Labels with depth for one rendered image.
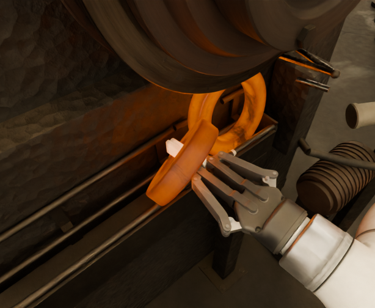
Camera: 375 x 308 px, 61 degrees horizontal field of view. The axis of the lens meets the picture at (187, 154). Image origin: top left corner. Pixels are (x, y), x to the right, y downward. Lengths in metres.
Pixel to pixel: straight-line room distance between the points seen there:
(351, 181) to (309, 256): 0.49
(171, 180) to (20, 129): 0.21
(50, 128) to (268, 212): 0.32
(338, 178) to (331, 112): 1.09
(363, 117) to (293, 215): 0.43
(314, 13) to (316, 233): 0.26
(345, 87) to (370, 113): 1.34
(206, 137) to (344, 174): 0.52
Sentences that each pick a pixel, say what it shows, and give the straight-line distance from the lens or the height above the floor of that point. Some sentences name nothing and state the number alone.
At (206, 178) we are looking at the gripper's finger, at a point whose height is 0.78.
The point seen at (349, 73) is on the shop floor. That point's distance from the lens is 2.31.
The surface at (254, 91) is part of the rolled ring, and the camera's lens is 0.65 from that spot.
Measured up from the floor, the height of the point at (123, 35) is 1.02.
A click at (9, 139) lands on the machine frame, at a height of 0.87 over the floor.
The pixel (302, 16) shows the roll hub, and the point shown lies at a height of 1.02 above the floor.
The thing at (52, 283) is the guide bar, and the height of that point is 0.69.
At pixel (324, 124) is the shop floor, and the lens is 1.86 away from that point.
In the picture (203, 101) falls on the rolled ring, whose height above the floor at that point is 0.82.
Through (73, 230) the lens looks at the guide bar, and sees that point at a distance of 0.58.
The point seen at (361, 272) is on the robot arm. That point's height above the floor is 0.80.
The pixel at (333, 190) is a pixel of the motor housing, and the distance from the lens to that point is 0.87.
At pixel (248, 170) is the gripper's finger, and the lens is 0.50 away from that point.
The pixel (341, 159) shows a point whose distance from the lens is 0.87.
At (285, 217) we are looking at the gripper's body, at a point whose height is 0.80.
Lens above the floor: 1.17
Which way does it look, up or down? 48 degrees down
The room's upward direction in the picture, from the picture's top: straight up
